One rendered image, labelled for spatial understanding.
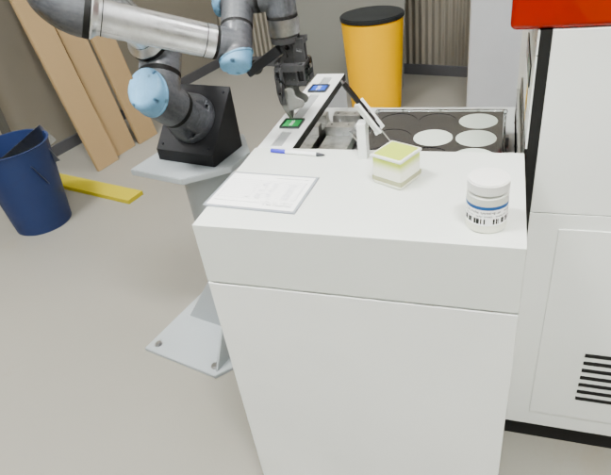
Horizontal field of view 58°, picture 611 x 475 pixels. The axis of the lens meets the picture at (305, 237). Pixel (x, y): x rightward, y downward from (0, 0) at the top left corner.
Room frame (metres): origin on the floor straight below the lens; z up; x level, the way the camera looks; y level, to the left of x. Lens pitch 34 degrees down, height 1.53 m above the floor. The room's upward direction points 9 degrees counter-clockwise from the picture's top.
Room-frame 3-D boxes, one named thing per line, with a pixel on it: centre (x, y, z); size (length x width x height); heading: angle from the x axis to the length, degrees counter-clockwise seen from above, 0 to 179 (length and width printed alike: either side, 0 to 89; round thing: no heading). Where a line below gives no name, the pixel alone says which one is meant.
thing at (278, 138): (1.50, -0.06, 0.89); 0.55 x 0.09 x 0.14; 158
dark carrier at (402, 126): (1.31, -0.37, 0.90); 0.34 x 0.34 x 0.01; 68
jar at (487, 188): (0.79, -0.32, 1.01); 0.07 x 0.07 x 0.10
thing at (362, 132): (1.12, -0.17, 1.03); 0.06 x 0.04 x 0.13; 68
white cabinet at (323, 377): (1.27, -0.24, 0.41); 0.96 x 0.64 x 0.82; 158
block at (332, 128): (1.46, -0.15, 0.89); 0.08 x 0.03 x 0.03; 68
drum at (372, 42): (3.80, -0.65, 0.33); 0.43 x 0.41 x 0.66; 56
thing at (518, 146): (1.24, -0.57, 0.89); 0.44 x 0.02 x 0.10; 158
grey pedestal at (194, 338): (1.66, 0.37, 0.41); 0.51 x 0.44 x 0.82; 55
